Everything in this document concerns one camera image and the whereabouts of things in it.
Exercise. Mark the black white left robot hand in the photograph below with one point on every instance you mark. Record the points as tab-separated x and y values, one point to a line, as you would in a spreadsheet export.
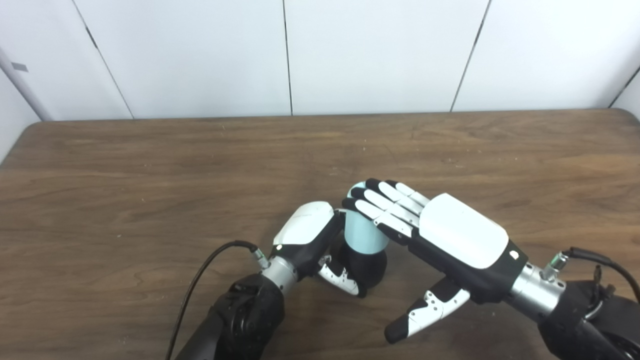
305	225

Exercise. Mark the black flared nozzle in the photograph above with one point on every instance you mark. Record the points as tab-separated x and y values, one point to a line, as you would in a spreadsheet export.
370	267

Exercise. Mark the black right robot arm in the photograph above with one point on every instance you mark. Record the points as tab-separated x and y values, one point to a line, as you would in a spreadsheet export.
575	325

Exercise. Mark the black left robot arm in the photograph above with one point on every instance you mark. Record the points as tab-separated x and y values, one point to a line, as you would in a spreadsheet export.
245	315

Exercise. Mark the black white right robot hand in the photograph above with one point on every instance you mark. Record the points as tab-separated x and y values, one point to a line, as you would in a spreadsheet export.
460	230

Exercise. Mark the light blue cup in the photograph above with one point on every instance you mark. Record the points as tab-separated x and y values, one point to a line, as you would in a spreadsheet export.
362	235

